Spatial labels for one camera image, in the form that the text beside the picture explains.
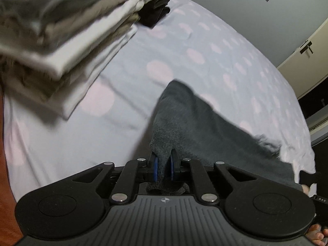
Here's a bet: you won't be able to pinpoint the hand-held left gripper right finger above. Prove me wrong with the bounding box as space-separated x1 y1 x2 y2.
168 149 258 205

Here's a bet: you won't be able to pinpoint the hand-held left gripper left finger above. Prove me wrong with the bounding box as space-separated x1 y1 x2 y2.
70 151 159 205

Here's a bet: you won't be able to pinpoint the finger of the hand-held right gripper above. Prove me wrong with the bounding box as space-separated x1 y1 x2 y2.
299 170 321 186

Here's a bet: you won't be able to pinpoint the dark grey pants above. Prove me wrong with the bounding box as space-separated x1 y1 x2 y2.
146 79 303 196

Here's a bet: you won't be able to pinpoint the stack of folded clothes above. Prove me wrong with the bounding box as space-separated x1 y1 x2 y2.
0 0 178 120

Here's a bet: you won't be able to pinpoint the person's right hand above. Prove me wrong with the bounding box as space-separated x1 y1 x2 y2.
306 223 328 246

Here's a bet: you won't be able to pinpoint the dotted pale bed sheet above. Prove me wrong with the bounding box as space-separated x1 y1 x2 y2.
2 0 318 203

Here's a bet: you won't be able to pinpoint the cream door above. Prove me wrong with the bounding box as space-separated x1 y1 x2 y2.
277 18 328 100

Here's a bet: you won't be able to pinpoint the black folded garment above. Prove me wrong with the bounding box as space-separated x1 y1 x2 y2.
140 0 171 29

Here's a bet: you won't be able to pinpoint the black door handle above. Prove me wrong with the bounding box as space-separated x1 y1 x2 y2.
300 41 314 56

